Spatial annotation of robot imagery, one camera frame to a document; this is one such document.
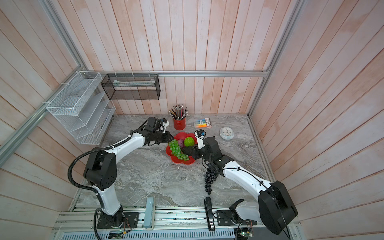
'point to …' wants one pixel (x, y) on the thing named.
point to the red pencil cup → (180, 125)
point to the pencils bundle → (178, 112)
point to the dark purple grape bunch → (210, 177)
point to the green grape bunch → (175, 150)
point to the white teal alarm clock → (226, 133)
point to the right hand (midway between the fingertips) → (191, 145)
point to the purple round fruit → (181, 142)
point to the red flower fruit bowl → (181, 135)
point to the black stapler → (208, 207)
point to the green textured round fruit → (189, 141)
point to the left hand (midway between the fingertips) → (172, 140)
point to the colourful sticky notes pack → (203, 123)
